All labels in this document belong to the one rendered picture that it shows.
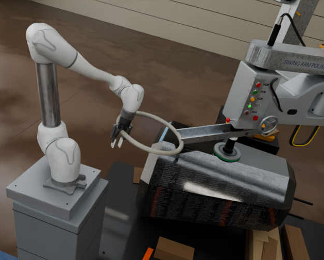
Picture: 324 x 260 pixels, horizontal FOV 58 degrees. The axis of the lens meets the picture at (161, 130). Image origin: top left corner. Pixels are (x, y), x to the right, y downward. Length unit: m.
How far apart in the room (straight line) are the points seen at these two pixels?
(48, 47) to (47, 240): 1.09
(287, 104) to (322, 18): 6.17
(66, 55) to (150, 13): 7.15
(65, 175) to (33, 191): 0.20
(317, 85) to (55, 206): 1.85
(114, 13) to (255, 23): 3.84
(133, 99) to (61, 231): 0.83
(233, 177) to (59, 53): 1.52
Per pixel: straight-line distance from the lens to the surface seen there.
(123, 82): 1.79
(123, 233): 2.66
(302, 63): 2.10
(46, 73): 1.60
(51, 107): 1.69
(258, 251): 2.67
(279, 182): 2.39
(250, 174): 2.33
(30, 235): 1.96
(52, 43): 1.39
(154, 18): 8.47
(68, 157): 1.62
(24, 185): 1.80
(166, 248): 2.50
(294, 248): 3.06
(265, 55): 1.93
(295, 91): 2.28
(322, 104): 2.48
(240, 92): 2.05
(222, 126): 2.24
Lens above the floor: 2.12
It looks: 32 degrees down
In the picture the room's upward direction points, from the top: 14 degrees clockwise
